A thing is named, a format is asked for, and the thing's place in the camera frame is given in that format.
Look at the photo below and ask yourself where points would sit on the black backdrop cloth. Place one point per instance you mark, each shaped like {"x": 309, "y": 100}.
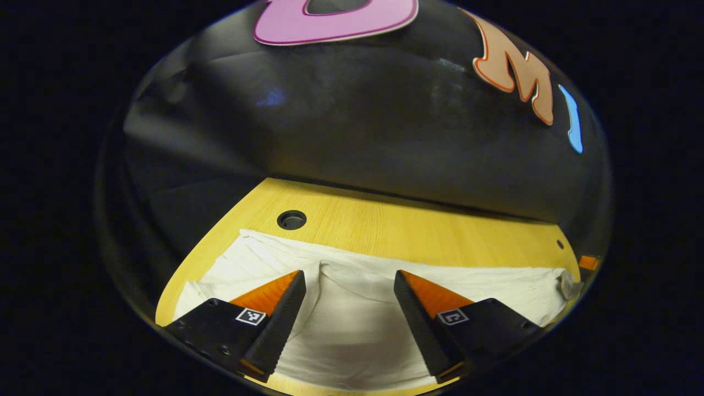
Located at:
{"x": 357, "y": 121}

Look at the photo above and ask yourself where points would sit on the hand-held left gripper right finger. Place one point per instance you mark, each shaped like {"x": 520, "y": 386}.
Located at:
{"x": 421, "y": 330}

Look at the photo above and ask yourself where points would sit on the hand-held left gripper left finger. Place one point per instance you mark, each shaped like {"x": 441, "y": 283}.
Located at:
{"x": 278, "y": 330}

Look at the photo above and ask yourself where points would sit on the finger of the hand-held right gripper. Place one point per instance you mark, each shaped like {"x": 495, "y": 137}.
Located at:
{"x": 588, "y": 263}

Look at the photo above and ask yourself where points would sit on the cream white jeans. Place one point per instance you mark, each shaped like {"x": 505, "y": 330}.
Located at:
{"x": 357, "y": 330}

